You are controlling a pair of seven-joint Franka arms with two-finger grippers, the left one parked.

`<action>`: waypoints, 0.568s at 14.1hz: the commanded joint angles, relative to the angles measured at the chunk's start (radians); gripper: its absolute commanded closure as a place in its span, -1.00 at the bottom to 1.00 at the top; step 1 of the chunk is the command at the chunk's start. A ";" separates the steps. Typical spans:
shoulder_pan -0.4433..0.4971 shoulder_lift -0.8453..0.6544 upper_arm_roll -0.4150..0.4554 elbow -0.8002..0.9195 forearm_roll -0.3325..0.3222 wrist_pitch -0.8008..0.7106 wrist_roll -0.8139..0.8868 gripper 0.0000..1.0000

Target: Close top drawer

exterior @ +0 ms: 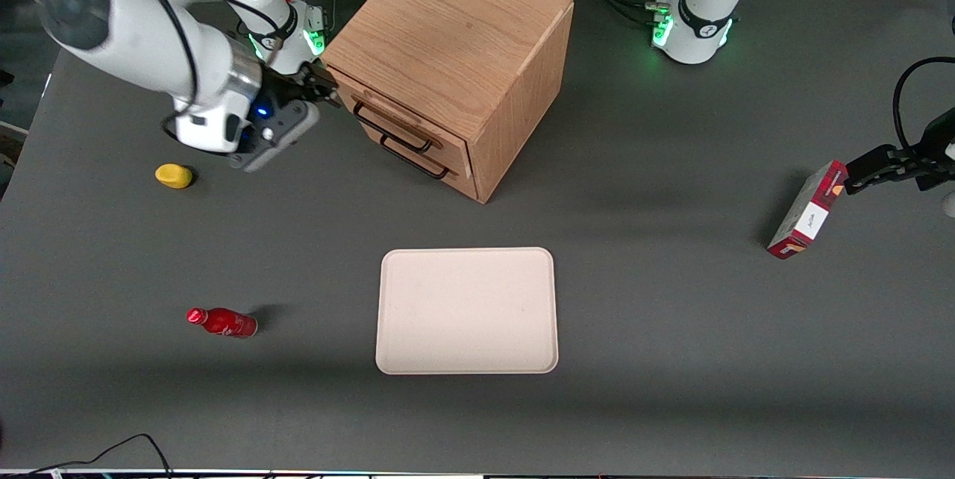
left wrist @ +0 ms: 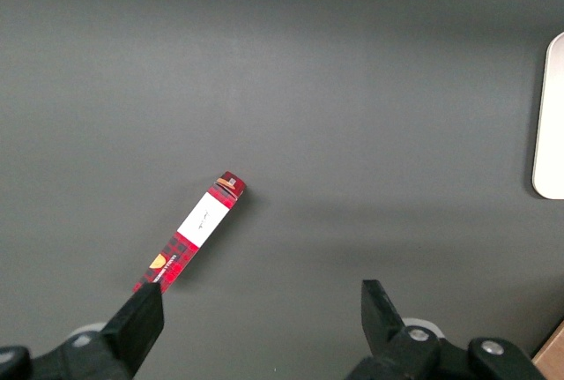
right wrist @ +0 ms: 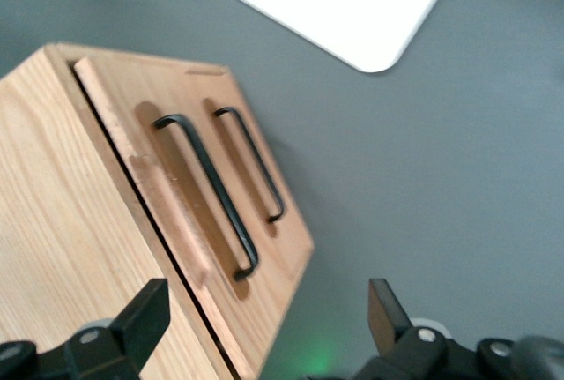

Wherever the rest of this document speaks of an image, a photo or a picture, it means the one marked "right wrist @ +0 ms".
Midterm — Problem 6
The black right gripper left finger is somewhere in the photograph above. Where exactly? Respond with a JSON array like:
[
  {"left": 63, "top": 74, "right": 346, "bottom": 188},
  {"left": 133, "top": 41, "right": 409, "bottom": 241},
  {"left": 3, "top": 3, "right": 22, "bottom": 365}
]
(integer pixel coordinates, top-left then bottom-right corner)
[{"left": 108, "top": 278, "right": 172, "bottom": 375}]

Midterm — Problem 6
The long black wire drawer handle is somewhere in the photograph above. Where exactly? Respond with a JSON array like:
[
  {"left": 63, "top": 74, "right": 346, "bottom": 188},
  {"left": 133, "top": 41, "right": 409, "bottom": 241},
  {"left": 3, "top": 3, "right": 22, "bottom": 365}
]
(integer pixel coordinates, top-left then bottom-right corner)
[{"left": 152, "top": 114, "right": 260, "bottom": 283}]

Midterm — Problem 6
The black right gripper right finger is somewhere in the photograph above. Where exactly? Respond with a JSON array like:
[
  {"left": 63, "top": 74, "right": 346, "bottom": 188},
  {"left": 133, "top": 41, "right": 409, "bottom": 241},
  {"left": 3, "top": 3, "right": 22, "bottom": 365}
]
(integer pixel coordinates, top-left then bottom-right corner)
[{"left": 367, "top": 278, "right": 414, "bottom": 357}]

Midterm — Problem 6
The beige rectangular tray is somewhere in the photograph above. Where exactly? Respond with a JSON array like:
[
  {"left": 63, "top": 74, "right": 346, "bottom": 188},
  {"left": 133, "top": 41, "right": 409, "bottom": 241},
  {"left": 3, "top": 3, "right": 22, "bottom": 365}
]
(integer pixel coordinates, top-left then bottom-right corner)
[{"left": 179, "top": 0, "right": 468, "bottom": 75}]

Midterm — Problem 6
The wooden drawer with worn edge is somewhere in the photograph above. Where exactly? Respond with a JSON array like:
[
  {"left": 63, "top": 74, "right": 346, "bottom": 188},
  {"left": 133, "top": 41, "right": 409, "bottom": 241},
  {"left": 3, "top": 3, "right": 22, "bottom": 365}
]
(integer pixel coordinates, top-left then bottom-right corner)
[{"left": 72, "top": 56, "right": 287, "bottom": 380}]

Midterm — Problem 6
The wooden drawer with clean edge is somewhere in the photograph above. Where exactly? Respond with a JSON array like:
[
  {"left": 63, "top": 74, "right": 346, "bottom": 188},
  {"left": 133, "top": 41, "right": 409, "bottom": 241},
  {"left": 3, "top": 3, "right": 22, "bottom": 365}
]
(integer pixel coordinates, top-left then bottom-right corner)
[{"left": 193, "top": 66, "right": 315, "bottom": 354}]

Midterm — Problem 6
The wooden drawer cabinet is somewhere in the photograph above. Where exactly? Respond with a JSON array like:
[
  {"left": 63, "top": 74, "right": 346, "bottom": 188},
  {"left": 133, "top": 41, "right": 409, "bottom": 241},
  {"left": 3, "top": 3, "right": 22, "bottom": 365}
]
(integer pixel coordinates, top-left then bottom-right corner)
[{"left": 0, "top": 42, "right": 316, "bottom": 380}]

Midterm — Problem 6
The short black wire drawer handle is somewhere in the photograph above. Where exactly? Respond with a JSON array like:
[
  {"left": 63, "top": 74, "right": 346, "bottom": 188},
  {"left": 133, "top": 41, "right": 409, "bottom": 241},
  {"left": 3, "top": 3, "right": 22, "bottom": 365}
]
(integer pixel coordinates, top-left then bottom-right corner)
[{"left": 213, "top": 106, "right": 286, "bottom": 225}]

